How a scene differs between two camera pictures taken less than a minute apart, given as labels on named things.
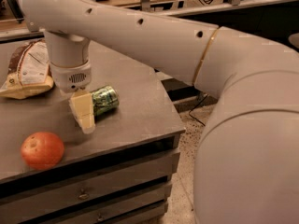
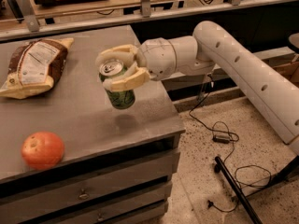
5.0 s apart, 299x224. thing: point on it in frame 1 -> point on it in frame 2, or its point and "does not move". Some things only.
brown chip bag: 29,71 does not move
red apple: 42,150 does not move
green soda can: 105,99 -> 120,99
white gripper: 71,78 -> 154,57
